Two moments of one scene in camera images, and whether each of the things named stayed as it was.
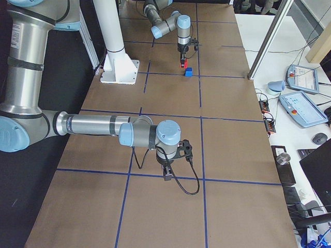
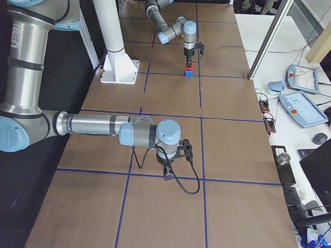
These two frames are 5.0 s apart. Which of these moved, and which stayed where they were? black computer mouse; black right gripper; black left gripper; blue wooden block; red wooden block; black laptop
Moved: red wooden block; black left gripper
Stayed: black laptop; black computer mouse; blue wooden block; black right gripper
